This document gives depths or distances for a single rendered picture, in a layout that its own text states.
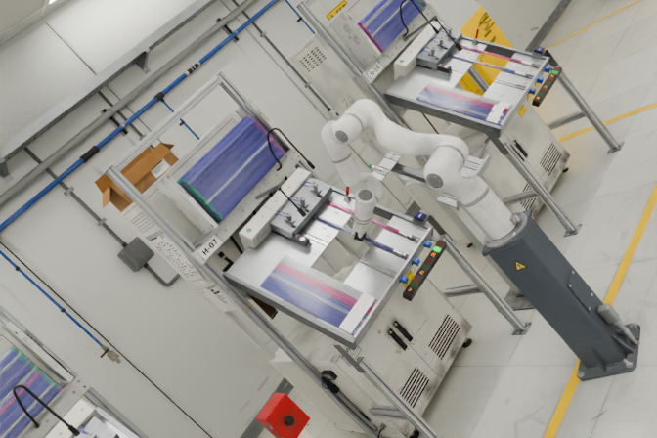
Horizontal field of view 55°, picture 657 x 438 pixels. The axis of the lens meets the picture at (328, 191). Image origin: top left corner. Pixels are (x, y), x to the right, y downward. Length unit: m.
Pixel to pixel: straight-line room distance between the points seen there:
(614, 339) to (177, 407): 2.76
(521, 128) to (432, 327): 1.44
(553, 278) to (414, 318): 0.94
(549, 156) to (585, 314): 1.76
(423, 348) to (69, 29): 3.13
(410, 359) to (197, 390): 1.73
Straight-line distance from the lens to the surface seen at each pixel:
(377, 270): 2.86
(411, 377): 3.22
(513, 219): 2.49
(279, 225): 3.02
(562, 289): 2.58
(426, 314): 3.30
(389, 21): 3.89
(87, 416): 2.70
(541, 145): 4.19
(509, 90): 3.74
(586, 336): 2.73
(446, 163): 2.32
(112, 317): 4.31
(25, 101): 4.52
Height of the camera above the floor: 1.75
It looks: 12 degrees down
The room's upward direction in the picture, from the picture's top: 42 degrees counter-clockwise
